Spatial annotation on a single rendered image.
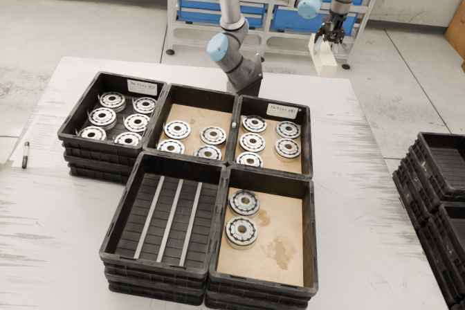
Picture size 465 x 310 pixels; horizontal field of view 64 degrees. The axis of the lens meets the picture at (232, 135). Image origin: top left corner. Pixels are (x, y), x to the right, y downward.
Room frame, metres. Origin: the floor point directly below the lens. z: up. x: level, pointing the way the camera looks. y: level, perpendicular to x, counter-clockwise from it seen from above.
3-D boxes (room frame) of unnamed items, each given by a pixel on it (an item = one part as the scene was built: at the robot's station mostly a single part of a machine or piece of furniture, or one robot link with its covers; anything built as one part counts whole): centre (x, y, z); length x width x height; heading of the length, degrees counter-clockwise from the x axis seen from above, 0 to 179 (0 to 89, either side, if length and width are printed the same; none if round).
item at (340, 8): (1.40, -0.33, 1.31); 0.08 x 0.08 x 0.05
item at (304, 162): (1.06, -0.15, 0.87); 0.40 x 0.30 x 0.11; 0
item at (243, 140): (1.06, -0.08, 0.86); 0.10 x 0.10 x 0.01
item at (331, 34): (1.40, -0.32, 1.23); 0.09 x 0.08 x 0.12; 8
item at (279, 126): (1.16, -0.22, 0.86); 0.10 x 0.10 x 0.01
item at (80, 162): (1.06, 0.45, 0.76); 0.40 x 0.30 x 0.12; 0
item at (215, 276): (0.66, -0.15, 0.92); 0.40 x 0.30 x 0.02; 0
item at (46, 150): (1.05, 0.75, 0.70); 0.33 x 0.23 x 0.01; 8
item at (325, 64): (1.42, -0.32, 1.07); 0.24 x 0.06 x 0.06; 8
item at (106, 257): (0.66, 0.15, 0.92); 0.40 x 0.30 x 0.02; 0
